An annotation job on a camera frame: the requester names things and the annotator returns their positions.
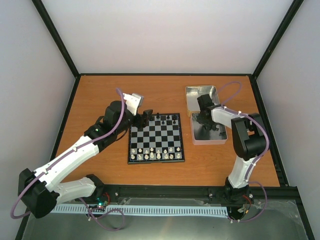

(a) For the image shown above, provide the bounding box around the black left frame post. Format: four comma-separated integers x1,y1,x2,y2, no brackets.
31,0,81,78

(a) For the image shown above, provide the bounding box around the black white chessboard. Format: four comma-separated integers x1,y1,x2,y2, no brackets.
127,113,185,165

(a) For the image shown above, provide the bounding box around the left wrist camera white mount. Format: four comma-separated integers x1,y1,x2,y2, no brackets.
123,93,144,116

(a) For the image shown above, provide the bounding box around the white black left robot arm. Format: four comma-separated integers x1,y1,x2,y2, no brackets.
18,100,153,219

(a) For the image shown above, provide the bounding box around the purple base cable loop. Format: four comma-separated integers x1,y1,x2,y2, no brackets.
79,199,126,231

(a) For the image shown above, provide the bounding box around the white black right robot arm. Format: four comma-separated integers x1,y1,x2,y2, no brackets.
196,94,270,203

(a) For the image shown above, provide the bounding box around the gold metal tin lid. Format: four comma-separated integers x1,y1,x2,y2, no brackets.
185,85,220,117

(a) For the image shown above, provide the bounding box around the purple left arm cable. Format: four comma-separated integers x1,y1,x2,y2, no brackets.
9,87,126,219

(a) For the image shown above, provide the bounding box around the pink metal tin base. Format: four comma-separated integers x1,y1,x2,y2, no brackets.
190,112,228,145

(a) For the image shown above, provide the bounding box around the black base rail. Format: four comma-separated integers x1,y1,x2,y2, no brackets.
103,184,224,201

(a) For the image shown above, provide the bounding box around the light blue cable duct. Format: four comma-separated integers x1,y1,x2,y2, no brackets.
53,202,229,217

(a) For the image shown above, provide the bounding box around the black frame post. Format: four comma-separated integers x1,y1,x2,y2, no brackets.
31,0,81,78
251,0,305,78

